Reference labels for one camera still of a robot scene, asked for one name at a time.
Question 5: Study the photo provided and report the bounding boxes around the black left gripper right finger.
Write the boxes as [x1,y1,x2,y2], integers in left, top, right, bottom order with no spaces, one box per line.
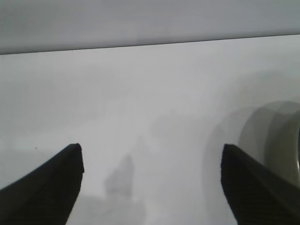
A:
[220,143,300,225]

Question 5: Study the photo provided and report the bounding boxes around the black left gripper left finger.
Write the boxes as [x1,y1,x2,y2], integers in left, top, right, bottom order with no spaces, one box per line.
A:
[0,143,85,225]

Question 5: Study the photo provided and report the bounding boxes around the stainless steel mixing bowl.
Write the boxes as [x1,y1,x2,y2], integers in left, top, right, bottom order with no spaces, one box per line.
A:
[238,100,300,188]

